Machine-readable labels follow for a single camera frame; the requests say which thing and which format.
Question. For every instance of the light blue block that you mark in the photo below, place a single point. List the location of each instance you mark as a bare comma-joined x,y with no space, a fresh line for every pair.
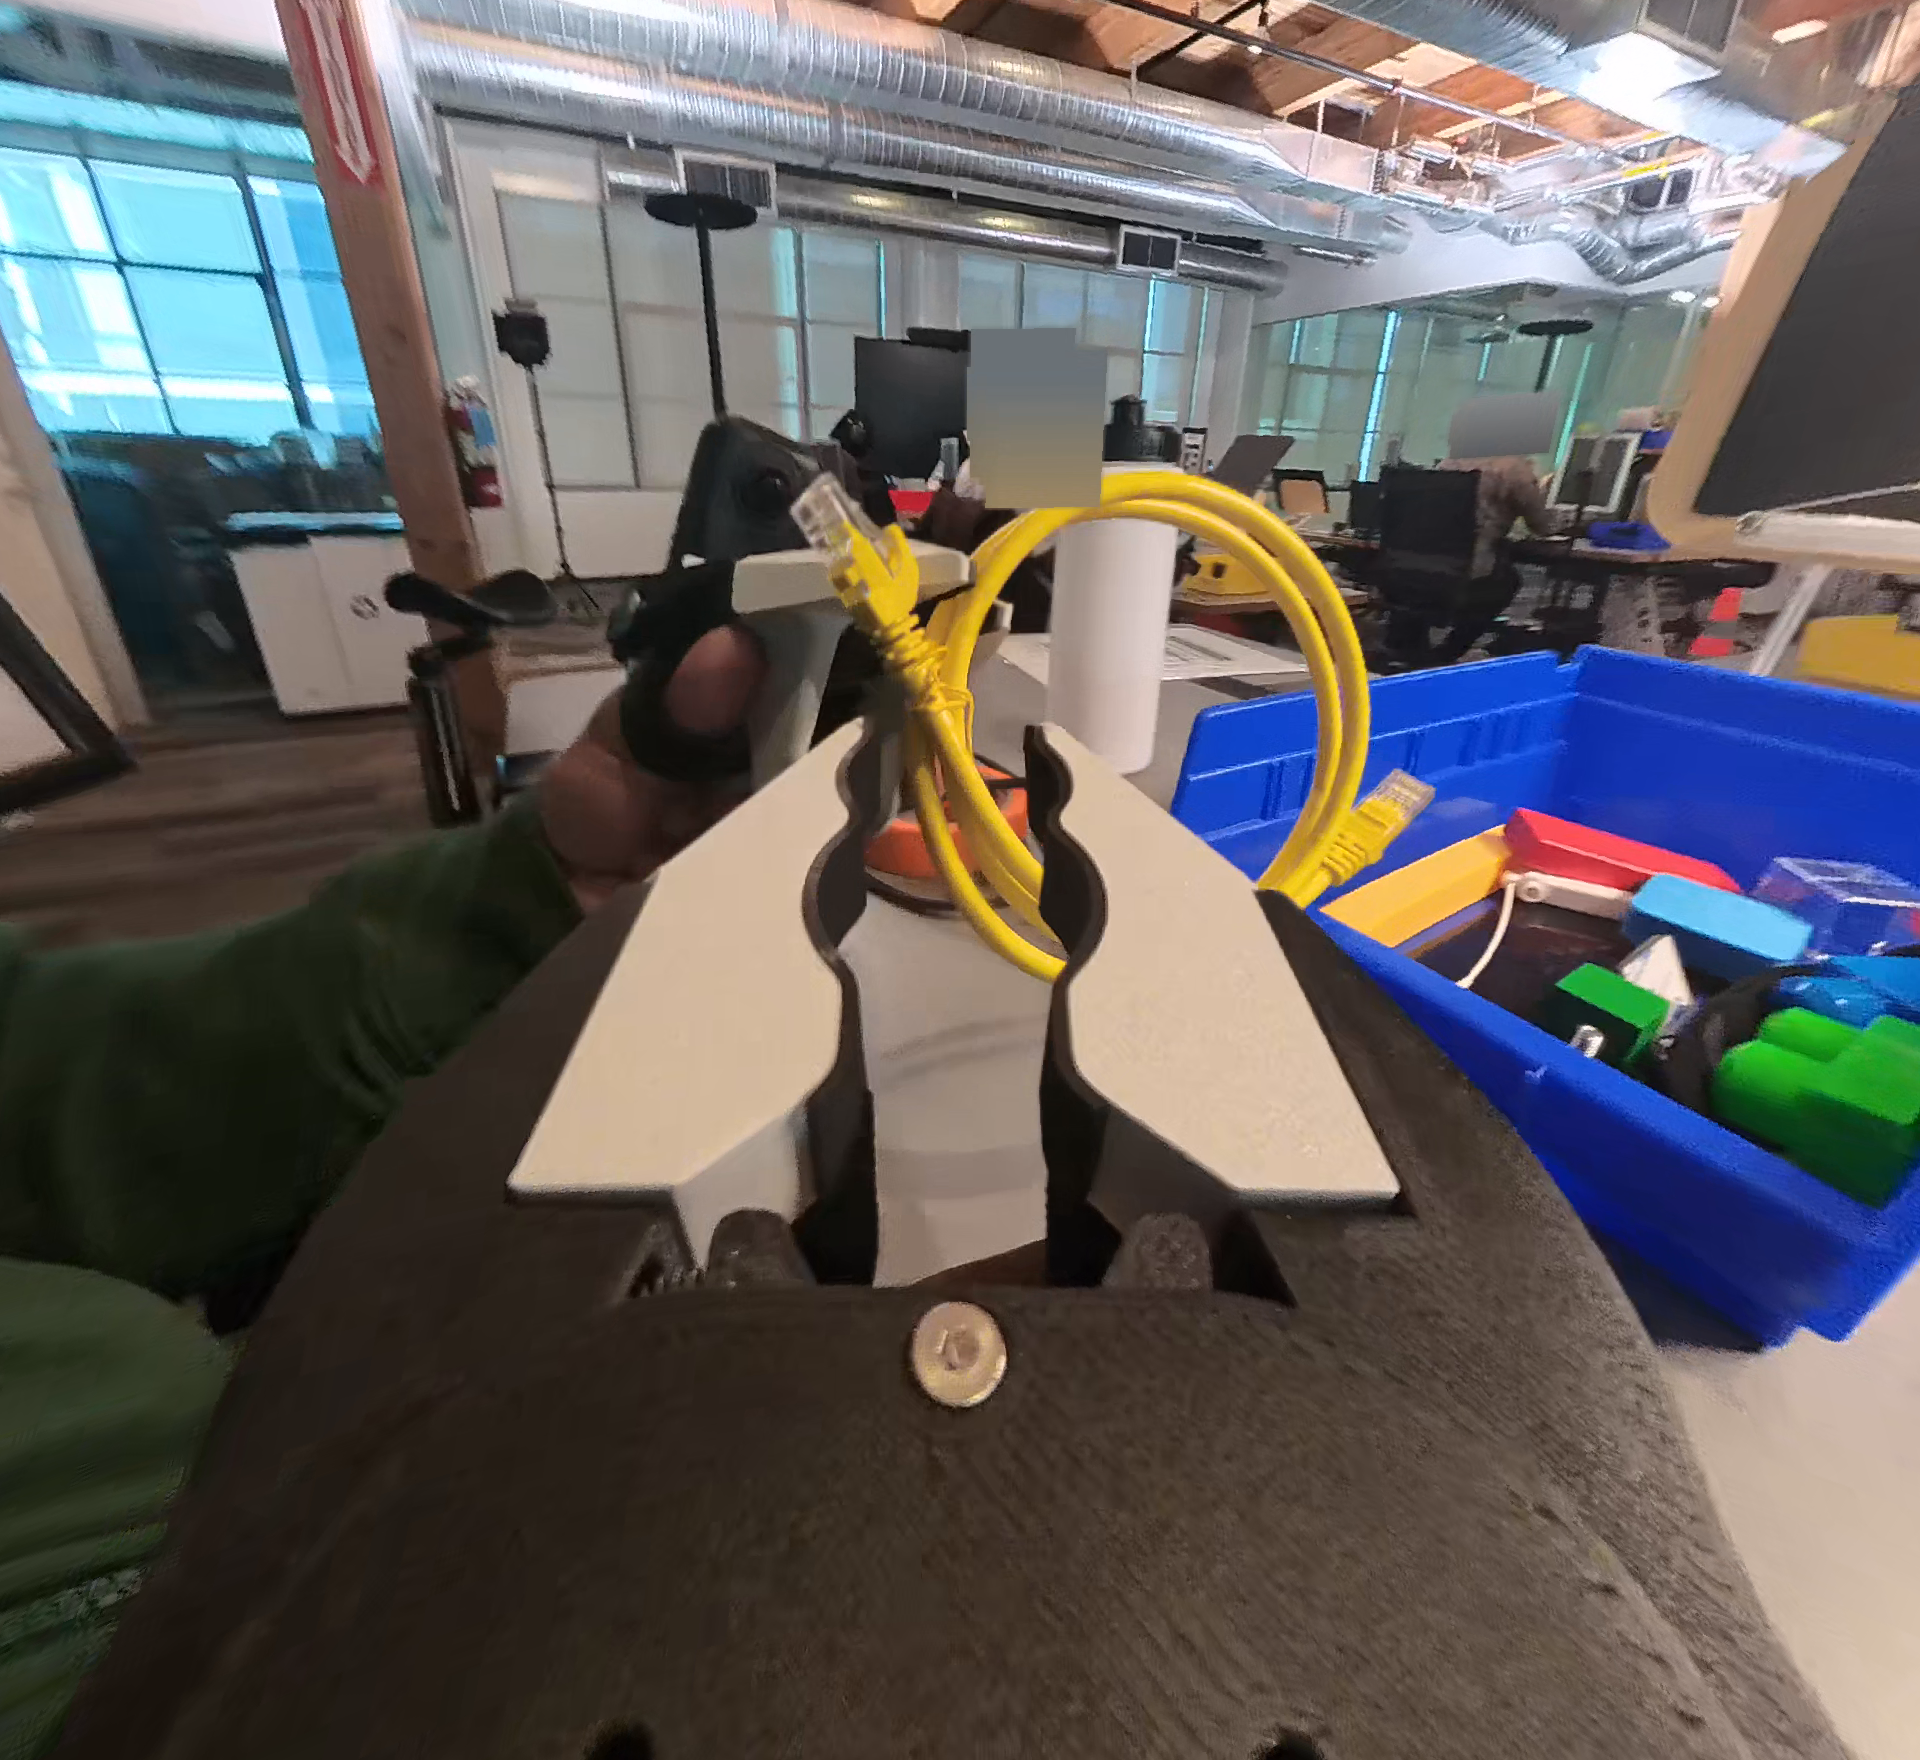
1717,921

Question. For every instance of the black office chair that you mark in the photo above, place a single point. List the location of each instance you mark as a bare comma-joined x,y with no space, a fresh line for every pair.
1426,517

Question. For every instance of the white recycling cabinet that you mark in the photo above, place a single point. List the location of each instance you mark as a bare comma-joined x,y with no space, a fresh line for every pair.
320,617

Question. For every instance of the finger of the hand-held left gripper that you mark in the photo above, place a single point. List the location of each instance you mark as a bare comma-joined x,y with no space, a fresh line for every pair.
779,587

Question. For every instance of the red fire extinguisher sign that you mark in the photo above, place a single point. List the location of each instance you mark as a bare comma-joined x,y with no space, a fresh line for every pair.
331,66

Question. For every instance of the small black studio light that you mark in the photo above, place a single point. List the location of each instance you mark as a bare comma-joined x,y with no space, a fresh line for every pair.
521,332

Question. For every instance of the silver ventilation duct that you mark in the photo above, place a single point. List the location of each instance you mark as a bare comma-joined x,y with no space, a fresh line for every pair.
749,66

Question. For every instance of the red block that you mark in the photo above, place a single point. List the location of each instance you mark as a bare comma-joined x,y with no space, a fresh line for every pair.
1612,848

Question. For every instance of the white water bottle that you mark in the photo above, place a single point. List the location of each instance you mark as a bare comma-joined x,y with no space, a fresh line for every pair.
1118,648

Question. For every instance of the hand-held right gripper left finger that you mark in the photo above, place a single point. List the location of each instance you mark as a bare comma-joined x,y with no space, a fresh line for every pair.
686,1042

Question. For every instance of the person's green sweater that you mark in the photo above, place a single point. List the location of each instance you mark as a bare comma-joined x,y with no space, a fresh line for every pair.
88,1459

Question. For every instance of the black monitor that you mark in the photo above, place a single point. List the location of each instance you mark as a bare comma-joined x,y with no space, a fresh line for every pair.
904,404

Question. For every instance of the bright green toy brick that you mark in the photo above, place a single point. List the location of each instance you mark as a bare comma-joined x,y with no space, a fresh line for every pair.
1826,1099

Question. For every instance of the yellow block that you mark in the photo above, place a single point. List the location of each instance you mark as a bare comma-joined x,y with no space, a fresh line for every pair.
1421,890

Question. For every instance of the black floor lamp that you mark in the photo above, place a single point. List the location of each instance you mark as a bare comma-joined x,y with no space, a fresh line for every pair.
1548,329
698,209

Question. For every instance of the wooden post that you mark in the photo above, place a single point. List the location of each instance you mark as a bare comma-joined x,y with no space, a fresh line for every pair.
373,364

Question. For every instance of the red fire extinguisher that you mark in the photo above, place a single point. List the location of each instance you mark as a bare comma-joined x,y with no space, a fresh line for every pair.
476,449

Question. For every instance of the white board stand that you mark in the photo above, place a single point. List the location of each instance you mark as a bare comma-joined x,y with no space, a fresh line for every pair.
1843,540

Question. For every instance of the orange tape roll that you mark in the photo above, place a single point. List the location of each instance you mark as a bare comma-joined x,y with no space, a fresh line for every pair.
883,848

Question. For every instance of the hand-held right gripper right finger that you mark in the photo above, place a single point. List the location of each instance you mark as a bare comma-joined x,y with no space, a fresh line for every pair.
1212,1052

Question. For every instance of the yellow bin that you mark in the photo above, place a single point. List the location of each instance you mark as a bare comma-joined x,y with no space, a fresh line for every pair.
1859,659

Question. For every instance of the black tripod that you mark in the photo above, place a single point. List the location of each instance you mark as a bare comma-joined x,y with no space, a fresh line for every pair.
450,713

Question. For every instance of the dark green block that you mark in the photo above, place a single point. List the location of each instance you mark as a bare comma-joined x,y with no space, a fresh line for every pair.
1600,1015

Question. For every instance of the clear plastic cube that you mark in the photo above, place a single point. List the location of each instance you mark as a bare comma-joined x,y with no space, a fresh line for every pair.
1837,906

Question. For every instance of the paper sheets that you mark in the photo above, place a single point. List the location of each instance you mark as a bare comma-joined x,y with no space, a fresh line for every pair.
1201,659

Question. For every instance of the person's left hand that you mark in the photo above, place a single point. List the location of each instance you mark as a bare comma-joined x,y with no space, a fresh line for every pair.
603,815

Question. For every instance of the blue plastic bin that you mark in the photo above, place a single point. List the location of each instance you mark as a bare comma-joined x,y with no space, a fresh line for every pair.
1646,1188

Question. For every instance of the person's left forearm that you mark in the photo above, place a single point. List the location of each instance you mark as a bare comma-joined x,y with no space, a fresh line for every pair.
222,1042

